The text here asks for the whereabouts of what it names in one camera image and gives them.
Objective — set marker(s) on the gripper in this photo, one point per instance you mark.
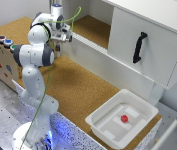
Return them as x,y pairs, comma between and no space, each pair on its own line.
62,36

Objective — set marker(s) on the purple block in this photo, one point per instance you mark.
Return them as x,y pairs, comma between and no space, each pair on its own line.
58,48

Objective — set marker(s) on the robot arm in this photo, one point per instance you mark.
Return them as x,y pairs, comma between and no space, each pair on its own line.
33,80

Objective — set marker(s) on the pink block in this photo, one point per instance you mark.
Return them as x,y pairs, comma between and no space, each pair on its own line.
124,118

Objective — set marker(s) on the white cabinet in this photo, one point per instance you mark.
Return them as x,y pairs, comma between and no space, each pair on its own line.
98,63

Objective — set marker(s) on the green button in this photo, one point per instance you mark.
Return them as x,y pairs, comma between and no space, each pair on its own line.
13,47

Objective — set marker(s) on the blue button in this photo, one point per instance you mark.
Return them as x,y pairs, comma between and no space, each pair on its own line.
8,42

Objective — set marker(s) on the red button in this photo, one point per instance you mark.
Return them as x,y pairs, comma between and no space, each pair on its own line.
1,39

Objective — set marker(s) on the white sliding door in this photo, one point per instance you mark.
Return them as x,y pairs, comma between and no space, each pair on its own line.
154,53

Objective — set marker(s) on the white plastic box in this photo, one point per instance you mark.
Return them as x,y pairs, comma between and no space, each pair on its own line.
108,128

